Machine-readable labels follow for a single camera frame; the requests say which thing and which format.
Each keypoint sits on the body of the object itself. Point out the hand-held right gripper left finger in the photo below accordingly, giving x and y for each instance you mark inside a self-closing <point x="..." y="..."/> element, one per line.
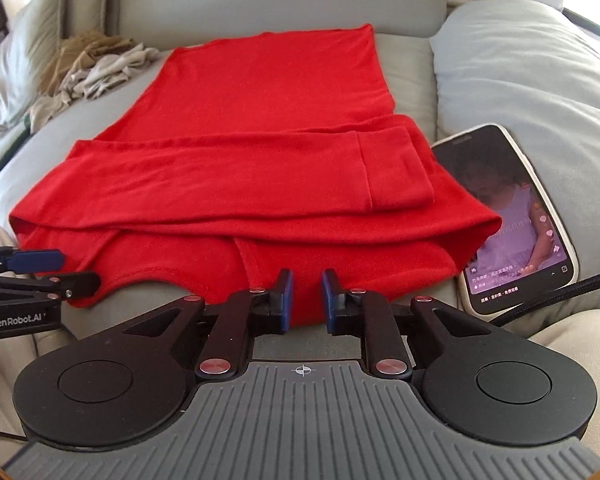
<point x="290" y="305"/>

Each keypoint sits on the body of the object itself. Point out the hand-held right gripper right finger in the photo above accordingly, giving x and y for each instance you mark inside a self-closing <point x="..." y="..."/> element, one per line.
<point x="326" y="305"/>

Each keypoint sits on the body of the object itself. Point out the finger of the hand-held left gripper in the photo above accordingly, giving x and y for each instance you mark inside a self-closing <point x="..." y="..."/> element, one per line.
<point x="35" y="260"/>
<point x="77" y="284"/>

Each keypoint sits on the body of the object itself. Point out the red long-sleeve shirt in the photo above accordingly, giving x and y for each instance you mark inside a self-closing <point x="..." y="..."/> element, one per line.
<point x="260" y="125"/>

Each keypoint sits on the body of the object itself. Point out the person's left leg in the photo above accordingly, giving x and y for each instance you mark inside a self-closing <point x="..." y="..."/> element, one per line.
<point x="0" y="390"/>

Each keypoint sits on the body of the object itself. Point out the person's leg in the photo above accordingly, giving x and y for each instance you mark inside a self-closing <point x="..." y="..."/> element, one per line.
<point x="580" y="335"/>
<point x="0" y="390"/>

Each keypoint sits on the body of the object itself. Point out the large olive pillow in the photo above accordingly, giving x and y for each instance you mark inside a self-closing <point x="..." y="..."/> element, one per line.
<point x="20" y="60"/>

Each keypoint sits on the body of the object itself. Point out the white-cased smartphone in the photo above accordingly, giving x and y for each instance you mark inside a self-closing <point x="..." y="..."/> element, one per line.
<point x="510" y="215"/>

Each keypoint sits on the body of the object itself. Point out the light beige crumpled garment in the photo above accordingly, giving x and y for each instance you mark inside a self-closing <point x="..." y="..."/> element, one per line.
<point x="115" y="70"/>

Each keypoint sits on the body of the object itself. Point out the tan crumpled garment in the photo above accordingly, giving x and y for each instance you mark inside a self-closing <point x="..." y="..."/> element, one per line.
<point x="75" y="55"/>

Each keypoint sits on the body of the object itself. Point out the grey-green sofa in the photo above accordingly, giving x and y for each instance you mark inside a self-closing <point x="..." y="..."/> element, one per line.
<point x="410" y="65"/>

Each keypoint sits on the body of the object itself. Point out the person's right leg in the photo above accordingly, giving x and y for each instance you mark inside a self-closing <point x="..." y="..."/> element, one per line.
<point x="580" y="335"/>

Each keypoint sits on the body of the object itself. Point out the grey-green side cushion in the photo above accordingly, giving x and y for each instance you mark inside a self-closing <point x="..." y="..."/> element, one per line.
<point x="530" y="70"/>

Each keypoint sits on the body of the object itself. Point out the dark-framed window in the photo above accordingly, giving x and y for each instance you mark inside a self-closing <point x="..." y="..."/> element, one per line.
<point x="595" y="30"/>

